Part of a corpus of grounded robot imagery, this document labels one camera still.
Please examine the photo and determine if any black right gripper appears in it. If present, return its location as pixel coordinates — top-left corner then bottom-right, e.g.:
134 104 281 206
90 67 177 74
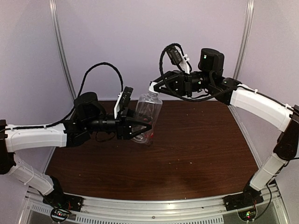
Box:
150 69 214 98

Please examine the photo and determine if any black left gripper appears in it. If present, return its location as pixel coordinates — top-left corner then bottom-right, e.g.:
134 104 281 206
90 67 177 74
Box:
84 107 152 140

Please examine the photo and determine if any white bottle cap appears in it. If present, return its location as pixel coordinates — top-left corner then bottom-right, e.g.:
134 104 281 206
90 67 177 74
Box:
149 81 158 94

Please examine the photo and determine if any large clear plastic bottle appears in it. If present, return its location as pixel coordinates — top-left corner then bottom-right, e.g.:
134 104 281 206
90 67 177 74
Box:
132 91 163 145

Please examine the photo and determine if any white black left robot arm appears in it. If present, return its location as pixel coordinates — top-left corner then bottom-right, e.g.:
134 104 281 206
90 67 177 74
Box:
0 88 152 207

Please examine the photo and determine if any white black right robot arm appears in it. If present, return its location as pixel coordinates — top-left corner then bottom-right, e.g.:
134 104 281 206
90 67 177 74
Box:
152 43 299 206

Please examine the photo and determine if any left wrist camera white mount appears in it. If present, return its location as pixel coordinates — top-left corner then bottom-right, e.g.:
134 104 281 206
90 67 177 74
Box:
114 86 134 119

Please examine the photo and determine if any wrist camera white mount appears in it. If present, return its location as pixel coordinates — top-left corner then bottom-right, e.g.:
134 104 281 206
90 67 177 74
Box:
114 86 134 119
166 43 192 74

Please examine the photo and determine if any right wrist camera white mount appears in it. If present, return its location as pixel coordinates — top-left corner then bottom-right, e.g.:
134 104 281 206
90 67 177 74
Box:
166 43 192 74

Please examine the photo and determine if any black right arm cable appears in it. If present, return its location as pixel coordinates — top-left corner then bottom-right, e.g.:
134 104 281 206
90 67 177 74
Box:
159 42 232 102

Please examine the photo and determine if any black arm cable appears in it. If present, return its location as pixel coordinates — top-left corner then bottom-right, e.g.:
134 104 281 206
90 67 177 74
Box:
44 62 123 129
159 42 232 102

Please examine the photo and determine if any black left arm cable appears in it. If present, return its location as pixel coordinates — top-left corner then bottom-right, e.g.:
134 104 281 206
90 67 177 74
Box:
44 62 123 129

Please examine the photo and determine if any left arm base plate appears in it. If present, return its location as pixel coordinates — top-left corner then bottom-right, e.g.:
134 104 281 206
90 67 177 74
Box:
42 194 83 224

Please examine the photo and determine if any aluminium front frame rail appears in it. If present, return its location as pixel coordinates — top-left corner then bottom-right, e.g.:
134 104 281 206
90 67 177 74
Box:
22 184 285 224

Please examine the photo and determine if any aluminium right corner post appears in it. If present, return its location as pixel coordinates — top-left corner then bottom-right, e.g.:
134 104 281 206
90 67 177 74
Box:
233 0 255 79

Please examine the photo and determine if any aluminium corner post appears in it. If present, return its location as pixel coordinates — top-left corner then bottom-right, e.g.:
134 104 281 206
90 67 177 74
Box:
49 0 76 101
233 0 255 79

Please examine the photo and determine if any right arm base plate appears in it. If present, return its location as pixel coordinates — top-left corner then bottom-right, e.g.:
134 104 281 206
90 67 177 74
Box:
223 192 264 223

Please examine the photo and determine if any aluminium left corner post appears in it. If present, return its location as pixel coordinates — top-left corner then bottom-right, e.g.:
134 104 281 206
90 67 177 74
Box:
49 0 76 101

